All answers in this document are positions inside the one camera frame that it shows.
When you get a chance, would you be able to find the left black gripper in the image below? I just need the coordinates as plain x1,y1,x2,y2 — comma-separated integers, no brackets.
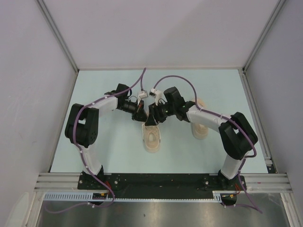
118,99,148,122

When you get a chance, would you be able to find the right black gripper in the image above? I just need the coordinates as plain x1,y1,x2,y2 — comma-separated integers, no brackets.
145,101,176,126

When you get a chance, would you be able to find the white shoelace of sneaker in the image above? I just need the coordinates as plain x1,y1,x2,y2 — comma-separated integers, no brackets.
142,124,159,133

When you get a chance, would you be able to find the beige lace sneaker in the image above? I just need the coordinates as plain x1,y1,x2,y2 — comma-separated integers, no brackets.
142,123,161,153
190,98,209,140

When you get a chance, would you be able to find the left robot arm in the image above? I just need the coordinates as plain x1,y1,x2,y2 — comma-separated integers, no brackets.
64,83,148,189

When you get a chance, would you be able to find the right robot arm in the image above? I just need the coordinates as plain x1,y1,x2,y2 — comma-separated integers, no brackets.
145,87,258,190

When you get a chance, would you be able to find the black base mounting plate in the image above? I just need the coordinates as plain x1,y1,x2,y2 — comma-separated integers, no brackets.
78,173,247,200

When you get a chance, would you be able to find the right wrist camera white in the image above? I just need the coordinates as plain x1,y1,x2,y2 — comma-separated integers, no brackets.
149,88,163,105

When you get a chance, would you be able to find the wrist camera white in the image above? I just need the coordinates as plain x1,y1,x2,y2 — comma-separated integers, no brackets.
149,88,163,105
138,90,148,100

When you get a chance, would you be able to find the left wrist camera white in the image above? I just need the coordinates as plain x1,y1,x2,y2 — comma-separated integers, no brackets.
138,90,148,100

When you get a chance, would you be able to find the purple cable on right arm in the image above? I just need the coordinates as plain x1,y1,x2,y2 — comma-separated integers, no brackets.
152,75,263,213

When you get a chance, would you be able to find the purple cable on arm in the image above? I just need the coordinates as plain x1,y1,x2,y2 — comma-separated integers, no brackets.
45,67,147,214
152,75,263,213

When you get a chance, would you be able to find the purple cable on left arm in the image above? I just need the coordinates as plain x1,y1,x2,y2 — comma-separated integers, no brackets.
45,67,147,214

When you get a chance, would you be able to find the white slotted cable duct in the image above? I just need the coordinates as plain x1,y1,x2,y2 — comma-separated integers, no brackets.
44,190,237,203

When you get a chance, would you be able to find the aluminium side rail right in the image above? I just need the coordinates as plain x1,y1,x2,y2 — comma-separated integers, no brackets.
238,69,277,174

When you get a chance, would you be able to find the aluminium corner post left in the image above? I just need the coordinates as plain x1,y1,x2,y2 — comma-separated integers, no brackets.
35,0,79,74

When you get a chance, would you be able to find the aluminium corner post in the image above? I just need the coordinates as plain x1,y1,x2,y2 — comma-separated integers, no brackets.
35,0,79,74
242,0,288,74

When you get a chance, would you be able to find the aluminium frame rail front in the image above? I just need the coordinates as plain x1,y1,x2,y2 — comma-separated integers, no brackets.
35,173,293,193

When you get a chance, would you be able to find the aluminium corner post right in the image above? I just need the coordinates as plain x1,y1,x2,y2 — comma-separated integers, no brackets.
242,0,288,74

